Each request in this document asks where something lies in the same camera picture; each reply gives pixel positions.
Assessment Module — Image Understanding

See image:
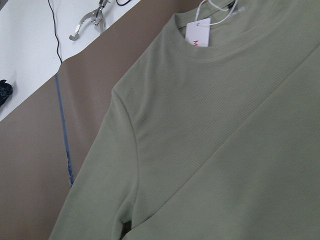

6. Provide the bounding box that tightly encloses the olive green long-sleeve shirt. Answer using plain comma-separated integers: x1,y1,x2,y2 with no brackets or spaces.
50,0,320,240

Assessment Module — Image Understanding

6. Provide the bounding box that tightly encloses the white paper price tag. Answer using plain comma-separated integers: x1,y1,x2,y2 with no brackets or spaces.
185,18,211,47

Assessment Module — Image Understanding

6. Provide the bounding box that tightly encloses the dark rolled cloth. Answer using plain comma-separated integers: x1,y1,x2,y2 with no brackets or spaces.
0,79,13,106

